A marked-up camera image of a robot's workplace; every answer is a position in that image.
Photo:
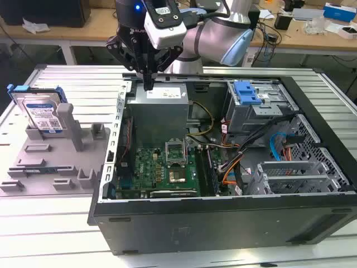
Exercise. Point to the grey disk bay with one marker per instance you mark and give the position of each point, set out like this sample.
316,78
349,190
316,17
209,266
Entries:
290,167

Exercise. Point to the blue drive cage latch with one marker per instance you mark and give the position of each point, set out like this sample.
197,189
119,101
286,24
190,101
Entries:
245,92

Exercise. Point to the wooden desk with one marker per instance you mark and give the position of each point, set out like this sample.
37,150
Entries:
83,33

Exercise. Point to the installed RAM stick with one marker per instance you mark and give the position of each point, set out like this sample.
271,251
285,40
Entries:
212,173

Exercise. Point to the white box with black insert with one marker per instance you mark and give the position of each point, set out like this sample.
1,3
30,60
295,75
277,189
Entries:
347,32

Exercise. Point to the RAM stick on rack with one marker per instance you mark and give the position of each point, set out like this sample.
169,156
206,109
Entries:
36,170

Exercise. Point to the grey parts rack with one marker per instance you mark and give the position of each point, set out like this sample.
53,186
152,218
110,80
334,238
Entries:
55,156

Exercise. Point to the flat silver device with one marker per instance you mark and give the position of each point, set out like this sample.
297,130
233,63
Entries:
306,14

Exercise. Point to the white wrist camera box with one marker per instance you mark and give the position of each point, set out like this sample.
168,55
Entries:
167,33

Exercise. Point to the clear plastic wrap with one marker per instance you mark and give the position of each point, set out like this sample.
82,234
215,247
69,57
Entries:
315,26

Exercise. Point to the small black box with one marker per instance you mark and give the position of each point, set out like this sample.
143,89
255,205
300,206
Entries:
283,22

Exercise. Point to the black graphics card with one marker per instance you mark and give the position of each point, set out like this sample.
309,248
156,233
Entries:
173,194

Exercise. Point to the large black box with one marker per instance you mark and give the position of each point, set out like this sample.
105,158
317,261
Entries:
44,12

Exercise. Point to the grey optical drive cage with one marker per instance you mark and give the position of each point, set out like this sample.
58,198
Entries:
251,117

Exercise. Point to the blue and white box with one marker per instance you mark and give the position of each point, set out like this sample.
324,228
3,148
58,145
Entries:
338,12

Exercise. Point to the green motherboard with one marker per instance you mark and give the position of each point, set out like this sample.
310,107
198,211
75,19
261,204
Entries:
150,167

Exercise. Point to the hard disk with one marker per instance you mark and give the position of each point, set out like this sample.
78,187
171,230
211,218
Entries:
42,111

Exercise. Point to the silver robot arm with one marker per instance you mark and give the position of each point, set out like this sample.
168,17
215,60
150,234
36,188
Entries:
212,36

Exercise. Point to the black PC case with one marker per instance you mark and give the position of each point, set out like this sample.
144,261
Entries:
223,226

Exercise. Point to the black speaker box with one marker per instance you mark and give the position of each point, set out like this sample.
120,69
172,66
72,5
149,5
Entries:
255,18

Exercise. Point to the crumpled white paper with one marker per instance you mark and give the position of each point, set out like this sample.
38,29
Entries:
34,26

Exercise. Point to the grey power supply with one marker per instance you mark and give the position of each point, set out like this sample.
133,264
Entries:
156,117

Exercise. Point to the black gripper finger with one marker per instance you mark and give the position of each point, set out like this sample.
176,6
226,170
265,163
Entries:
168,58
122,53

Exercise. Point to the CPU socket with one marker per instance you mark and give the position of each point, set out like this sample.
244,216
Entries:
178,176

